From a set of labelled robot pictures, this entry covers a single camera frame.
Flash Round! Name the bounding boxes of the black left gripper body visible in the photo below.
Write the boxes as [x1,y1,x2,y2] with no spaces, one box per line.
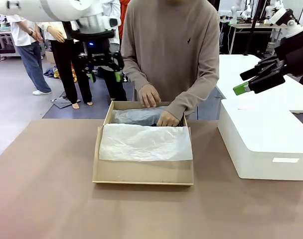
[78,39,124,69]

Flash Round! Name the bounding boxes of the white tissue paper sheet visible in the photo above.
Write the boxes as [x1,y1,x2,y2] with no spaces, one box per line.
[99,106,193,162]

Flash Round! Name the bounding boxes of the person's left forearm beige sleeve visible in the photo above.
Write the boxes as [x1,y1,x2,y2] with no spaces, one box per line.
[166,73,220,122]

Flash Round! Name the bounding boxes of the person's left hand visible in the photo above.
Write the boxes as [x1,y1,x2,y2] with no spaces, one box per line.
[156,110,180,127]

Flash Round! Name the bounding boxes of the white background workbench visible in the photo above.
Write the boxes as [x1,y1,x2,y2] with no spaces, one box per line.
[0,14,23,60]

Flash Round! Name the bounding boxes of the person's right forearm beige sleeve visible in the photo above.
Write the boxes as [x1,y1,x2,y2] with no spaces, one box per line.
[121,56,155,92]

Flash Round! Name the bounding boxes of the person in beige sweater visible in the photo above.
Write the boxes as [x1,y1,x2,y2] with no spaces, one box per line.
[120,0,221,121]

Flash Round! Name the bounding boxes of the background table with robots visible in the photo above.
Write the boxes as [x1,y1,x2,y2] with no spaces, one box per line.
[227,21,289,55]

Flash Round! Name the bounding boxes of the person's right hand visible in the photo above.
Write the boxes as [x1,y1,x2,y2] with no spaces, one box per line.
[138,84,161,109]

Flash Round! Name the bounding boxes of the bystander white shirt blue jeans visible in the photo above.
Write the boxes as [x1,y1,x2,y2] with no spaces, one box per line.
[8,13,53,96]

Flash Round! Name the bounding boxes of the black stand pole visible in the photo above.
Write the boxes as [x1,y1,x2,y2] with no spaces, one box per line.
[243,0,265,56]

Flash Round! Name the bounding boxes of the pile of clothes on floor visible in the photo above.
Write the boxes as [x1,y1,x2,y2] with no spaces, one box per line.
[43,65,78,82]

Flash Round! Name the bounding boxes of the bystander in orange top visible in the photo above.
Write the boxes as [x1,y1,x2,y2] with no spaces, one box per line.
[119,0,131,41]

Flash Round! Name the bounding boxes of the bystander white jacket black trousers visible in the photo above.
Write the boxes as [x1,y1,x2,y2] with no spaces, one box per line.
[36,21,94,110]

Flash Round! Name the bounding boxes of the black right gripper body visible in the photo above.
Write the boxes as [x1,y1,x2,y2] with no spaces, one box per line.
[275,29,303,77]

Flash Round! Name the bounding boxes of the white plastic storage bin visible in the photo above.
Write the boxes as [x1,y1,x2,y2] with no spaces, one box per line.
[217,99,303,181]

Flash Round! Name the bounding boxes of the brown cardboard shoe box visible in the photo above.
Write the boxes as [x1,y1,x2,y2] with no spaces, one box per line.
[92,100,194,186]

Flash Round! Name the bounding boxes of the white table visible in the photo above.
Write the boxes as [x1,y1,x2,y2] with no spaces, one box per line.
[216,54,303,113]

